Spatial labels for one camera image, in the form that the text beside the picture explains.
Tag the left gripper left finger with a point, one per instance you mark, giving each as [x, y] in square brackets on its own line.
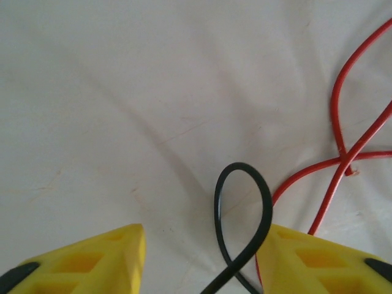
[76, 269]

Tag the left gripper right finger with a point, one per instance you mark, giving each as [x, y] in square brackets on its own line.
[321, 269]

